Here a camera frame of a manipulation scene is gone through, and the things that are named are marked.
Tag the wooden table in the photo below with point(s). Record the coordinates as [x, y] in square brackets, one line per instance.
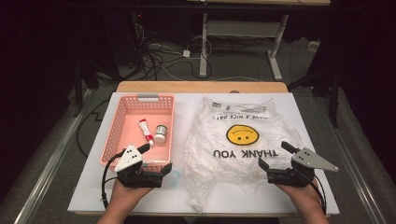
[186, 86]

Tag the metal floor rail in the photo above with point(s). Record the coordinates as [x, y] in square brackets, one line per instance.
[351, 168]
[53, 155]

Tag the black stand leg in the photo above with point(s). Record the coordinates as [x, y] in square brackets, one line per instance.
[77, 93]
[334, 93]

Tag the white power adapter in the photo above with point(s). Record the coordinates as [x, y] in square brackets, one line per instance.
[186, 53]

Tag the white power strip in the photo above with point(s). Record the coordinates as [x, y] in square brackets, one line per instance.
[313, 45]

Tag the clear printed plastic bag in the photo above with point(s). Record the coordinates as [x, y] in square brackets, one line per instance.
[218, 174]

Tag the person's left hand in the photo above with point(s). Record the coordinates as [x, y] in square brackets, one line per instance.
[127, 194]

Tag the white metal desk frame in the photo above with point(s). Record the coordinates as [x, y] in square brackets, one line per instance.
[204, 43]

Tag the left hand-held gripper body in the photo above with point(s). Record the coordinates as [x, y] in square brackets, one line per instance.
[130, 174]

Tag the pink plastic basket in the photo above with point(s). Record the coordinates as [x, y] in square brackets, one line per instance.
[132, 133]

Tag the person's right hand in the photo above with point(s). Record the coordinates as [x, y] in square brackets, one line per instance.
[300, 196]

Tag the white jar with green label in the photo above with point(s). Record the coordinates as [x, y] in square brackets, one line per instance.
[160, 133]

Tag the white table cover sheet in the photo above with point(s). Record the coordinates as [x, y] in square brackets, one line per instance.
[90, 193]

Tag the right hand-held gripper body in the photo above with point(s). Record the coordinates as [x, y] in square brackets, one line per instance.
[292, 175]

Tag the red and white tube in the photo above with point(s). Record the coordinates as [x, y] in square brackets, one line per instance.
[145, 130]

